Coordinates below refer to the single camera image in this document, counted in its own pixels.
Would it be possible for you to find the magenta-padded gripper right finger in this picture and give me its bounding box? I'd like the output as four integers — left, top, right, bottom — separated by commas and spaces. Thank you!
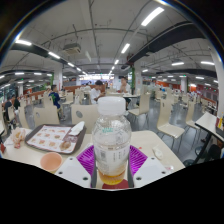
126, 144, 169, 189

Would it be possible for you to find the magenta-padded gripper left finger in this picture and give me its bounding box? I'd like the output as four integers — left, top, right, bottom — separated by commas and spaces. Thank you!
54, 144, 98, 189

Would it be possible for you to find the clear plastic drink bottle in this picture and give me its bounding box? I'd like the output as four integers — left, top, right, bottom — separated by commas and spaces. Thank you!
92, 96, 132, 186

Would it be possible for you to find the crumpled white napkin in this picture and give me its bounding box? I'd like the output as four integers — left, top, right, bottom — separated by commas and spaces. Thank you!
68, 120, 86, 137

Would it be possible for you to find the flat round red coaster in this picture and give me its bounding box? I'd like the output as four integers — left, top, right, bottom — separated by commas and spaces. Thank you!
101, 179, 130, 191

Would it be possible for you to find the beige chair with round hole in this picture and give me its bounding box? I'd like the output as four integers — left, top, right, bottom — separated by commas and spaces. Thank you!
32, 105, 61, 128
70, 104, 100, 135

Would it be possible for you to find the dark tray with menu liner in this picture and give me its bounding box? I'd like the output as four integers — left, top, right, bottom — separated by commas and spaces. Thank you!
24, 123, 88, 155

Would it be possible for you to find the group of beige chairs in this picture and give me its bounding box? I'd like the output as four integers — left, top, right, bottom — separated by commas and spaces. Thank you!
6, 84, 214, 141

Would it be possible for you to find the person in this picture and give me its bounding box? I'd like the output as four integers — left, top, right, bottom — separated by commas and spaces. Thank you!
48, 84, 65, 118
12, 95, 21, 112
117, 76, 133, 109
3, 96, 14, 124
89, 79, 106, 105

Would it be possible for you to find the white dining table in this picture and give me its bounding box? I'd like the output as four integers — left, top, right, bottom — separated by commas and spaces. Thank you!
194, 111, 224, 165

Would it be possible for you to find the ceiling air conditioner unit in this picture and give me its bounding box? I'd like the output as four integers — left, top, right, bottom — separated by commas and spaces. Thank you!
62, 42, 82, 56

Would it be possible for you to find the group of ceiling lights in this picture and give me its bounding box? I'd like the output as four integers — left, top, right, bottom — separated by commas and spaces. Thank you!
0, 6, 216, 88

